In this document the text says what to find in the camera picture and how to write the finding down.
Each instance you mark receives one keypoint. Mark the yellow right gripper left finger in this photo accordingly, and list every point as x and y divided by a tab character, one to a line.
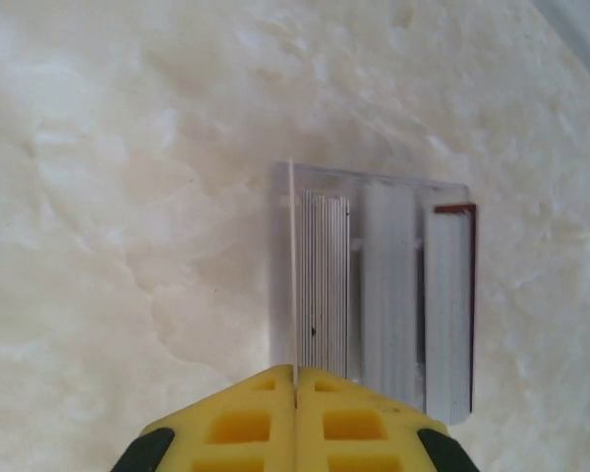
236	428

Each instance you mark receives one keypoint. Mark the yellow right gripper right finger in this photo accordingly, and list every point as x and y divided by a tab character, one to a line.
354	428

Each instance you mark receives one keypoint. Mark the thin plastic card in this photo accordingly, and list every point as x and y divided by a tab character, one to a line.
292	270

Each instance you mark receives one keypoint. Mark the silver-edged card stack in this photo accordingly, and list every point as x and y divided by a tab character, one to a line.
324	285

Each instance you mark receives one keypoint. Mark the white stack with red card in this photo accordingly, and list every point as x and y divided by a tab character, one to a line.
447	314

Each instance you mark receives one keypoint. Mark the grey metal block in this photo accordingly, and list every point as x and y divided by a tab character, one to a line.
280	246

